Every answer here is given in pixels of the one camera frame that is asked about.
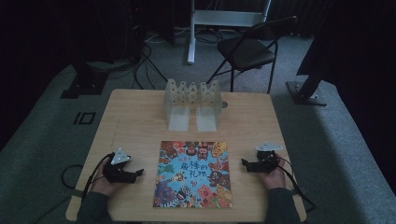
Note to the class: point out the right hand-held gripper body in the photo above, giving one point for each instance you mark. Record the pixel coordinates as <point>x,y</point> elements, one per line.
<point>267,161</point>

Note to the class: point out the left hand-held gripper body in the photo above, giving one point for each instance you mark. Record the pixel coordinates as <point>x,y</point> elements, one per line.
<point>120,157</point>

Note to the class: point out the colourful cartoon picture book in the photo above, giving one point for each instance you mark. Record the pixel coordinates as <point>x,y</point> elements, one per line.
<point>193,175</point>

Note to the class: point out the white expandable book stand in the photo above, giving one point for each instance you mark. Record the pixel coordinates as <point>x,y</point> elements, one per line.
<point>192,99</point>

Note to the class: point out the person's right hand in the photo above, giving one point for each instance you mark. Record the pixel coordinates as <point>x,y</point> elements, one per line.
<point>275,179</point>

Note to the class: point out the person's left hand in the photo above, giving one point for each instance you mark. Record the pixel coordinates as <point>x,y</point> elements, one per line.
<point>101,185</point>

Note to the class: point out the grey tape strip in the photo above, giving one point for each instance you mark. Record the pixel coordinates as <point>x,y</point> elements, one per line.
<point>74,193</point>

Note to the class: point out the grey round table disc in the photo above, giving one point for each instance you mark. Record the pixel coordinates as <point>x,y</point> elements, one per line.
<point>224,104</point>

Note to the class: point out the black stand base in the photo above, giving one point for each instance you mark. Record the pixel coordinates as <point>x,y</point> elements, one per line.
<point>85,84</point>
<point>306,93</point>

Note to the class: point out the black folding chair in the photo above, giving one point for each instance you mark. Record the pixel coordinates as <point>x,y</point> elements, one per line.
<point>249,51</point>

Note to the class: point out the dark curtain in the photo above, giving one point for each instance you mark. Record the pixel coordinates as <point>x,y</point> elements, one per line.
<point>358,46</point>

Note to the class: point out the white metal desk frame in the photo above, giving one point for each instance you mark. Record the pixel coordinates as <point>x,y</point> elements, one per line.
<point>218,18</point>

